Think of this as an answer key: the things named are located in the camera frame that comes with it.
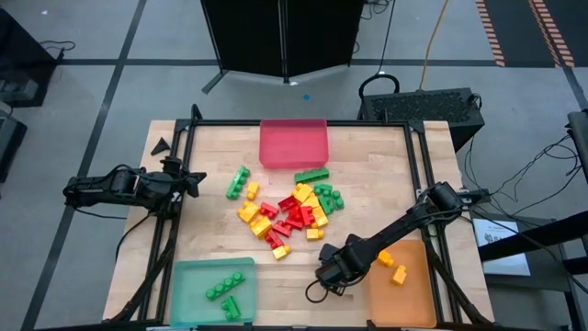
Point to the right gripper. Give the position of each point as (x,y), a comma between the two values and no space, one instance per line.
(342,264)

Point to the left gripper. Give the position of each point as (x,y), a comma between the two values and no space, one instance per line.
(181,181)

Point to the long green toy block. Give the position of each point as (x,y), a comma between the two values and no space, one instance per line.
(238,182)
(225,286)
(312,175)

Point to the small yellow toy block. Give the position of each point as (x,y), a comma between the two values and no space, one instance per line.
(252,190)

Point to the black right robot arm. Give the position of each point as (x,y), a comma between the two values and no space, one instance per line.
(404,225)

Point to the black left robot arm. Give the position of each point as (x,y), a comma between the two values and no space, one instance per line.
(92,188)

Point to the black triangular plastic piece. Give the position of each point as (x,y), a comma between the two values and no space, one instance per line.
(161,147)

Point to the orange translucent plastic bin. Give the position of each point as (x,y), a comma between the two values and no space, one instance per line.
(404,308)

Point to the red translucent plastic bin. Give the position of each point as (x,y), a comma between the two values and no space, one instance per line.
(294,147)

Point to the green translucent plastic bin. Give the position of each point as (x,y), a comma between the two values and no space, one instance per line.
(193,299)

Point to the black power adapter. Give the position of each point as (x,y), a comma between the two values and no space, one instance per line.
(473,197)

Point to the black folding partition screen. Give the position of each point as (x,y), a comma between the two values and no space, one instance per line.
(257,37)

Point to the white printed paper sheet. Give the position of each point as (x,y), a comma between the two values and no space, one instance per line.
(500,257)

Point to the grey black floor cart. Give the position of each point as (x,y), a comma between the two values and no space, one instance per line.
(11,142)

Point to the black perforated computer case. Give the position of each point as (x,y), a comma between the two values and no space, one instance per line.
(422,108)

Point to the black floor furniture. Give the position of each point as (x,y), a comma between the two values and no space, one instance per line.
(23,55)

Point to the black aluminium table frame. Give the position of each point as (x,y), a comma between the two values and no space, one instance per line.
(298,123)

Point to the black neighbouring station frame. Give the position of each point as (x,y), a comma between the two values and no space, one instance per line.
(533,235)

